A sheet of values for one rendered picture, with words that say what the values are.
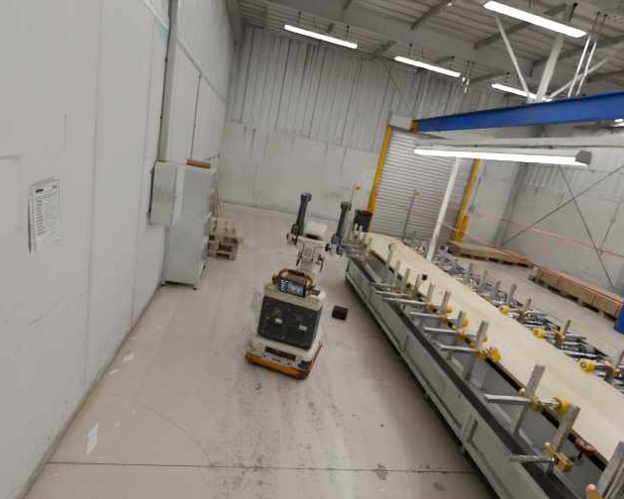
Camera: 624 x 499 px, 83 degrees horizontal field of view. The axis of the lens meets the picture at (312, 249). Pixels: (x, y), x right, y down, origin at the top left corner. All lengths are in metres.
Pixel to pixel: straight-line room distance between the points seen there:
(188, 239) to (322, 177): 7.00
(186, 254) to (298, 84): 7.40
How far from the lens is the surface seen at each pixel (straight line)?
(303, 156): 11.02
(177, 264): 4.91
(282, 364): 3.45
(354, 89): 11.40
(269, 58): 11.15
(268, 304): 3.33
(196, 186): 4.64
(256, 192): 11.01
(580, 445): 2.43
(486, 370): 3.08
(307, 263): 3.51
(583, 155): 2.92
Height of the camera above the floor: 2.02
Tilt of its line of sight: 15 degrees down
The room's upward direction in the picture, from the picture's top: 12 degrees clockwise
